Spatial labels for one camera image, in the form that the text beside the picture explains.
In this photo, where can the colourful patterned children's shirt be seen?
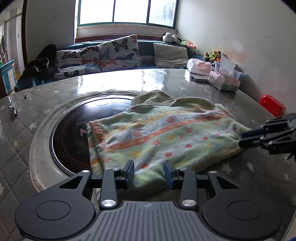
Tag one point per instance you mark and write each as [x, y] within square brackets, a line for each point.
[191, 132]

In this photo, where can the blue white small cabinet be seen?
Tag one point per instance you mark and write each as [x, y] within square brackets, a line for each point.
[9, 76]

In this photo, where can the large butterfly print pillow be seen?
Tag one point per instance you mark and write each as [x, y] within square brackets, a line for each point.
[119, 54]

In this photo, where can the white plush toy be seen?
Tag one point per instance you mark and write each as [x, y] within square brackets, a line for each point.
[169, 38]

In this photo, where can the pink wrapped tissue pack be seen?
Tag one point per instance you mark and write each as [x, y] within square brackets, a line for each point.
[199, 67]

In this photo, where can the yellow green plush toy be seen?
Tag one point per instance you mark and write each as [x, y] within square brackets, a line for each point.
[212, 56]

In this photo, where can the grey striped cushion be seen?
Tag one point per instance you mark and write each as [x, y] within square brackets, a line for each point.
[170, 56]

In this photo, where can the low butterfly print pillow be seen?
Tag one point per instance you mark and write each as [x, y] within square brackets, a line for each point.
[72, 63]

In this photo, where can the window with green frame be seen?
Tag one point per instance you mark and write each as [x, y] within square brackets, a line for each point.
[153, 18]

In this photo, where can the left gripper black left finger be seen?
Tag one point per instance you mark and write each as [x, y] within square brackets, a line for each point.
[65, 209]

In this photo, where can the red plastic stool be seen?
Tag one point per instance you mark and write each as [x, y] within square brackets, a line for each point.
[272, 105]

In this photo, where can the round black induction cooktop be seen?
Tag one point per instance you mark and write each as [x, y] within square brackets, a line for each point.
[78, 130]

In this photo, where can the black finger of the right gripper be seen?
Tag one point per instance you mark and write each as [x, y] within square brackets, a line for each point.
[275, 142]
[276, 125]

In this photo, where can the small metal pen tool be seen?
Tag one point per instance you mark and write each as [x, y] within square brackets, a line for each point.
[12, 108]

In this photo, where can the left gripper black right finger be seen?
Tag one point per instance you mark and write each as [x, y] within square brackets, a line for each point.
[227, 208]

